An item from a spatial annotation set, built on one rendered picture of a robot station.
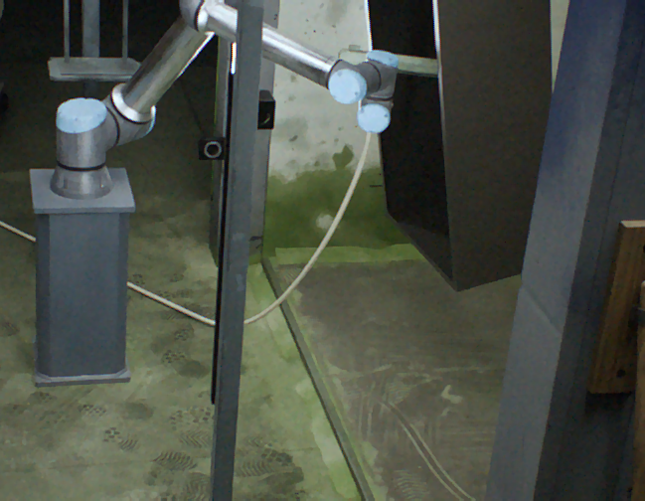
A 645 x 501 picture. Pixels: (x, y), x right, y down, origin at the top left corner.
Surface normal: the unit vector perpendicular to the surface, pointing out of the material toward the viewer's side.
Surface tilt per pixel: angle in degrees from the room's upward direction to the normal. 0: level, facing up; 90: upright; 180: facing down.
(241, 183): 90
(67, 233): 90
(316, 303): 0
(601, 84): 90
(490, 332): 0
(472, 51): 90
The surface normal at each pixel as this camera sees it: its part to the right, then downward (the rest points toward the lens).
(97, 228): 0.23, 0.44
